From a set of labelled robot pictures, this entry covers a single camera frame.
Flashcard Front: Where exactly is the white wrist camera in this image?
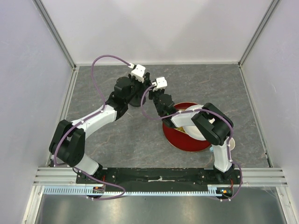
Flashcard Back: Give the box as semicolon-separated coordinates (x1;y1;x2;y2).
152;77;168;91
128;63;146;82

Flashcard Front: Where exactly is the black phone stand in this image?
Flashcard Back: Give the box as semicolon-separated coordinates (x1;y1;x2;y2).
129;96;146;107

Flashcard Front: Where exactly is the red round tray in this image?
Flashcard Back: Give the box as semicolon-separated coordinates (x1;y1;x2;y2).
161;102;211;153

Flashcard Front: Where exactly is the white paper plate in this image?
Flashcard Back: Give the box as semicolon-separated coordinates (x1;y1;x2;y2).
183;105;206;141

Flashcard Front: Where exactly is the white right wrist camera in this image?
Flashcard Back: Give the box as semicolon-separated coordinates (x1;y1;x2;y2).
152;77;168;91

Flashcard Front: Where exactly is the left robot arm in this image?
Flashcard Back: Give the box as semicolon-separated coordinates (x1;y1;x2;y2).
49;72;151;183

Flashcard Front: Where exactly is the slotted cable duct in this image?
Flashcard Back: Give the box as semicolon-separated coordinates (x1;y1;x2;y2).
43;185;233;196

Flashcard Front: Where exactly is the aluminium frame post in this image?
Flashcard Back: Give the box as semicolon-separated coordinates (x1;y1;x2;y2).
238;0;281;68
33;0;77;70

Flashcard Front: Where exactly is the right aluminium frame post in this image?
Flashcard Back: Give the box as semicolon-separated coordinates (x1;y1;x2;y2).
238;0;281;68

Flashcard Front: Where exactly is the aluminium front rail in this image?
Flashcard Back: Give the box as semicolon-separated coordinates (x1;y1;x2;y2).
33;167;287;187

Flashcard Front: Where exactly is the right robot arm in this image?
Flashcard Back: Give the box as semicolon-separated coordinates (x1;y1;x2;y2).
142;86;235;184

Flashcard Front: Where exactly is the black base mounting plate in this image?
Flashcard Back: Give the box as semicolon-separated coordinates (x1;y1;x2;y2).
76;167;242;192

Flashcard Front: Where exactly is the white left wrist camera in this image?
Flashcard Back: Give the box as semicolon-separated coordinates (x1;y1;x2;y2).
128;63;146;82

